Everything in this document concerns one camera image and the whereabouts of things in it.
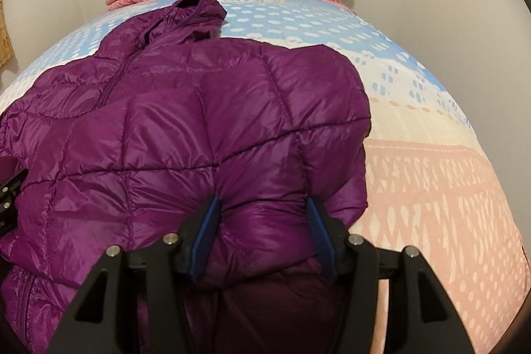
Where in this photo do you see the purple hooded puffer jacket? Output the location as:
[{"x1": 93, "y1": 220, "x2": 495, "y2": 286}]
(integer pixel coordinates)
[{"x1": 1, "y1": 0, "x2": 371, "y2": 353}]

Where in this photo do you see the polka dot bed quilt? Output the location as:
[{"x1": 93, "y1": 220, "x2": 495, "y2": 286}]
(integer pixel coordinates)
[{"x1": 0, "y1": 0, "x2": 530, "y2": 354}]

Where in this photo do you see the yellow curtain left window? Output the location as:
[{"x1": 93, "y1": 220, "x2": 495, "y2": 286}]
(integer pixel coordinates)
[{"x1": 0, "y1": 0, "x2": 14, "y2": 67}]

